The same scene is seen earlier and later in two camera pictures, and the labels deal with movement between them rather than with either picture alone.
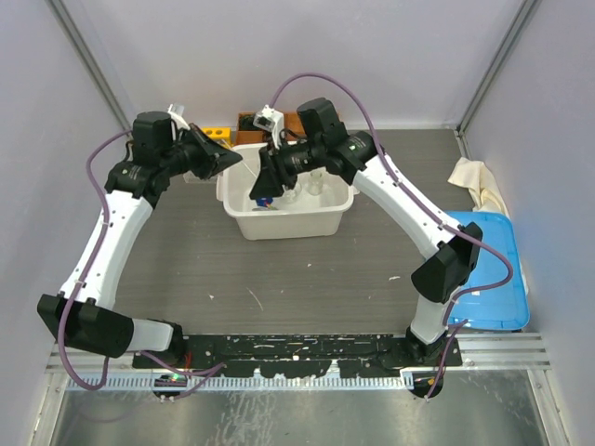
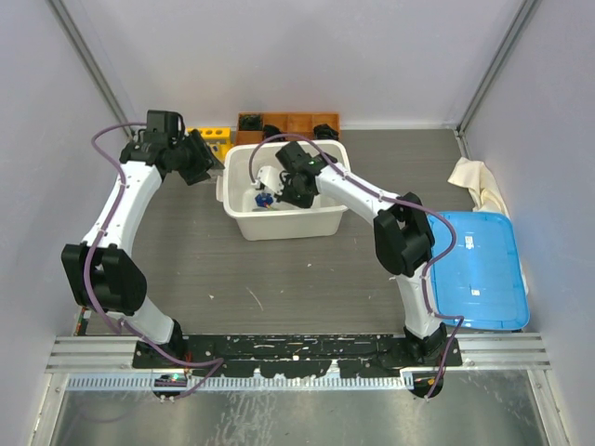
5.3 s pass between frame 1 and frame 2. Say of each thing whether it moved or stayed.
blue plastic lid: stayed
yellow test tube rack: stayed
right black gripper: moved
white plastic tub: stayed
